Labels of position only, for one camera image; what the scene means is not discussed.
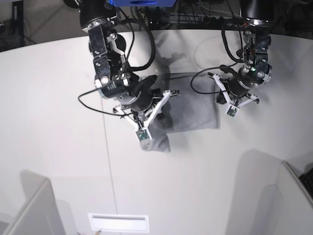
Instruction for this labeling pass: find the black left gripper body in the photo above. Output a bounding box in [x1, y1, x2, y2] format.
[216, 78, 252, 105]

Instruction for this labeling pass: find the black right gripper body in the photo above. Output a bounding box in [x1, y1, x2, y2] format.
[119, 87, 169, 120]

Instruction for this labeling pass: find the grey T-shirt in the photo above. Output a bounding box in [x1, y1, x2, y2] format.
[140, 73, 219, 152]

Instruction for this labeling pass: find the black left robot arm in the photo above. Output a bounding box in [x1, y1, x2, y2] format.
[217, 0, 275, 107]

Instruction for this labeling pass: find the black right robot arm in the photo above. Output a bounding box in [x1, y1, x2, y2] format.
[76, 0, 165, 121]

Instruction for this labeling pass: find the blue box under table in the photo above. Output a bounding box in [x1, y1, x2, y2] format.
[109, 0, 176, 7]

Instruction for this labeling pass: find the black keyboard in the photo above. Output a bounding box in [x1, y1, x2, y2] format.
[299, 169, 313, 203]

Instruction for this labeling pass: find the white side desk right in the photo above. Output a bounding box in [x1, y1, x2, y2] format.
[277, 161, 313, 211]

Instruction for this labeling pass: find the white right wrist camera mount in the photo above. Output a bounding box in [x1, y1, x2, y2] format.
[113, 89, 180, 142]

